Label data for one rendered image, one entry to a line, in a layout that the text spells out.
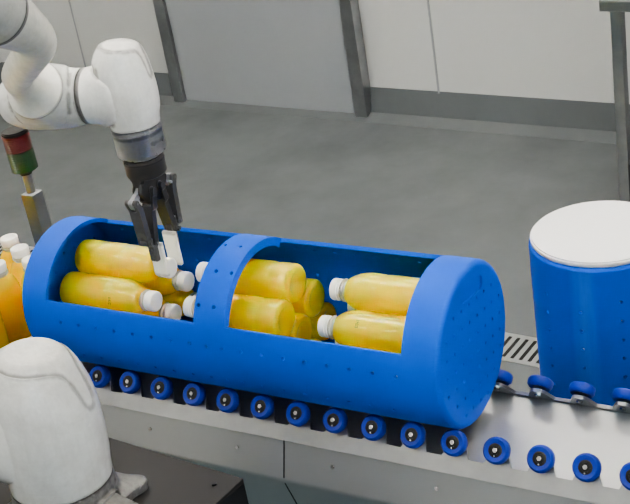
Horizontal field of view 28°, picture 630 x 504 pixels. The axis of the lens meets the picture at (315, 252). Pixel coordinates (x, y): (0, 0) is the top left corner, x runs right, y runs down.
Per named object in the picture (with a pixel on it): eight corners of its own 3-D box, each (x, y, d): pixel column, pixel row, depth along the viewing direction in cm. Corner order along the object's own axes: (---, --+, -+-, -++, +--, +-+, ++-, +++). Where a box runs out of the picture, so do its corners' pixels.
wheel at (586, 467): (601, 455, 193) (604, 455, 195) (572, 450, 196) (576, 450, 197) (596, 484, 193) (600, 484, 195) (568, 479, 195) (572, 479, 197)
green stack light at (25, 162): (26, 175, 292) (20, 156, 290) (5, 173, 295) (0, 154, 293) (43, 164, 296) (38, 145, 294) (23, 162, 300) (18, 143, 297)
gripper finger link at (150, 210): (157, 186, 228) (152, 187, 226) (162, 245, 231) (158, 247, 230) (140, 184, 230) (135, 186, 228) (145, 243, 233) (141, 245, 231)
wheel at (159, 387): (170, 377, 234) (176, 378, 236) (151, 373, 237) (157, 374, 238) (165, 401, 234) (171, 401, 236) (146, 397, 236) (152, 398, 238)
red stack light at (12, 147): (20, 155, 289) (16, 140, 288) (0, 154, 293) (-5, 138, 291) (38, 144, 294) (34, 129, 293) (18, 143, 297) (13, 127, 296)
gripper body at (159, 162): (145, 165, 221) (156, 212, 225) (172, 146, 227) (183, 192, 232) (112, 162, 225) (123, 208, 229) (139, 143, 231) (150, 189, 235)
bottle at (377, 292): (431, 289, 204) (332, 277, 214) (433, 329, 207) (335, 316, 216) (449, 275, 210) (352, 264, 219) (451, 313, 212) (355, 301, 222)
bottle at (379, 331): (432, 368, 207) (334, 353, 217) (443, 329, 210) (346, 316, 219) (418, 353, 202) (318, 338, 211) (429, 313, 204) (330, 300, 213)
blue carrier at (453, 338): (443, 460, 201) (433, 294, 192) (33, 379, 245) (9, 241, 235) (509, 387, 224) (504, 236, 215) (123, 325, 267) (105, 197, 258)
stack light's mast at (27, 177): (32, 198, 294) (15, 135, 287) (12, 196, 298) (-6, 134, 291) (49, 187, 299) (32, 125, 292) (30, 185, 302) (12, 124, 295)
